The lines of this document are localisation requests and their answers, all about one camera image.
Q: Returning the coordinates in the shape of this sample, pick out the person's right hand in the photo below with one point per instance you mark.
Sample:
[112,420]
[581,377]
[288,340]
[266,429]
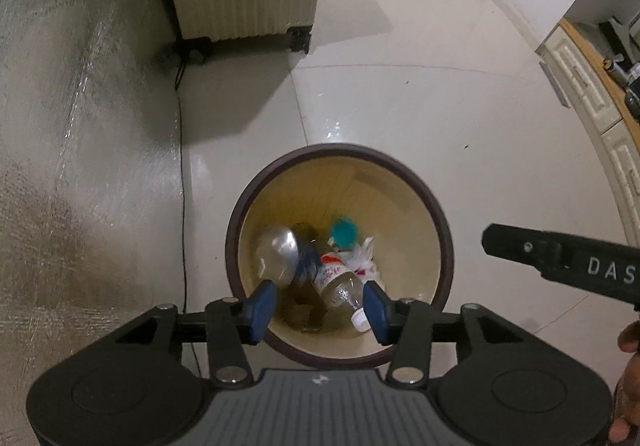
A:
[631,376]

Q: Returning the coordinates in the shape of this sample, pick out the yellow bin with dark rim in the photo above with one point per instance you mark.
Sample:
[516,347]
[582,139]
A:
[350,191]

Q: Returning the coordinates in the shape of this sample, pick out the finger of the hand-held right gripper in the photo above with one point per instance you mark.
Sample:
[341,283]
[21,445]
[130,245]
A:
[510,243]

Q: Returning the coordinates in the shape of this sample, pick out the clear bottle with red label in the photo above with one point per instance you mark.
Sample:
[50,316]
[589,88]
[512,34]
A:
[342,291]

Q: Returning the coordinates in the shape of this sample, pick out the black stand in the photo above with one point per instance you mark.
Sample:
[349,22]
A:
[622,36]

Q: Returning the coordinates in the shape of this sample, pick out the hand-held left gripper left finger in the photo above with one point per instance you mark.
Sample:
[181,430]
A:
[262,311]

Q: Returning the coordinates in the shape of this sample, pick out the grey cylindrical tool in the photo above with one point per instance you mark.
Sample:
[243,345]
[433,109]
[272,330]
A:
[614,67]

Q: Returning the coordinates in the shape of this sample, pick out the dark blue wrapper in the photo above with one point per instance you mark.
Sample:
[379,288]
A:
[306,261]

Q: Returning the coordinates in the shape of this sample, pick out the white heart-print table cover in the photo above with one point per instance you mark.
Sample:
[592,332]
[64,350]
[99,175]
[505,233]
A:
[75,126]

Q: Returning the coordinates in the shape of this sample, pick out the low white cabinet wooden top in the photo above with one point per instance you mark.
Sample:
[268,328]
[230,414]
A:
[590,91]

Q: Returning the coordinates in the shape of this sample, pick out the white bag with red print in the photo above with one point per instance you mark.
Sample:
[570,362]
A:
[365,256]

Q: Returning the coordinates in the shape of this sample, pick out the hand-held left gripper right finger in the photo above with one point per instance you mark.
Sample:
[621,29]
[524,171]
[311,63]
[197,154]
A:
[377,311]

